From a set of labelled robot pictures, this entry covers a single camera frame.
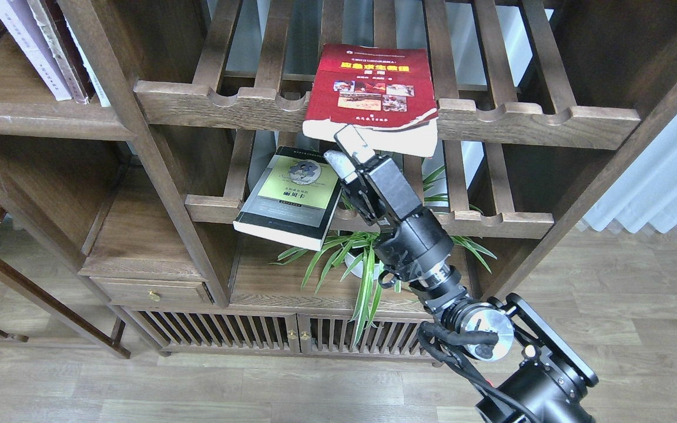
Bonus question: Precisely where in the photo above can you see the black green cover book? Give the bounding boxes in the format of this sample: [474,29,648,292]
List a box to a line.
[233,146,341,251]

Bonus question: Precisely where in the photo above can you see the wooden drawer brass knob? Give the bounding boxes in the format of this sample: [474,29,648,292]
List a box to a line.
[89,278,212,307]

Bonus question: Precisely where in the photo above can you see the worn brown upright book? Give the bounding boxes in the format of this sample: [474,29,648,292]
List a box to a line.
[28,1,95,105]

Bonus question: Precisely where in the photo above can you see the white upright book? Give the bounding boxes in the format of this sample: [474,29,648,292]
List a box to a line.
[65,21,111,108]

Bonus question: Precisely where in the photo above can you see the dark wooden bookshelf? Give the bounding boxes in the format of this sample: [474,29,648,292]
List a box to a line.
[0,0,677,367]

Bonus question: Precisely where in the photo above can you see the slatted cabinet door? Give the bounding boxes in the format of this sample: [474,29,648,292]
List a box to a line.
[129,310,300,354]
[297,315,433,361]

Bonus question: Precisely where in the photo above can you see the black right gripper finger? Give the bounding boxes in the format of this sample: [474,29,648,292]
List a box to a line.
[323,150,358,186]
[334,124,377,170]

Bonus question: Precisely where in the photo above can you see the white lilac book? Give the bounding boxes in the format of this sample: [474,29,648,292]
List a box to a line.
[0,1,73,100]

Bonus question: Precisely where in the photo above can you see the white plant pot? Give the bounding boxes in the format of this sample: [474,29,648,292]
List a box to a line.
[344,249,384,281]

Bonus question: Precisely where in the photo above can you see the red paperback book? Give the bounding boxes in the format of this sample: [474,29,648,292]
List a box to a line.
[303,43,438,157]

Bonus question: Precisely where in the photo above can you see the green spider plant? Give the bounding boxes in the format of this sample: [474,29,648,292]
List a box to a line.
[270,166,497,341]

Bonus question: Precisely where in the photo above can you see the right slatted cabinet door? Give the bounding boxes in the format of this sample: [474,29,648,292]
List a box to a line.
[297,315,433,361]

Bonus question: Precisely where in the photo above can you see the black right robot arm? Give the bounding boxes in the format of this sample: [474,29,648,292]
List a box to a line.
[326,125,598,422]

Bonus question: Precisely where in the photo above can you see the white curtain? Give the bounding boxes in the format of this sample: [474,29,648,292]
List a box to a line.
[579,115,677,233]

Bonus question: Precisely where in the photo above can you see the left slatted cabinet door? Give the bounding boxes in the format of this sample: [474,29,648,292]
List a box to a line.
[129,310,300,354]

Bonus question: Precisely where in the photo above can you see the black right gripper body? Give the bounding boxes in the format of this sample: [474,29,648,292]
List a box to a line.
[341,155,455,286]

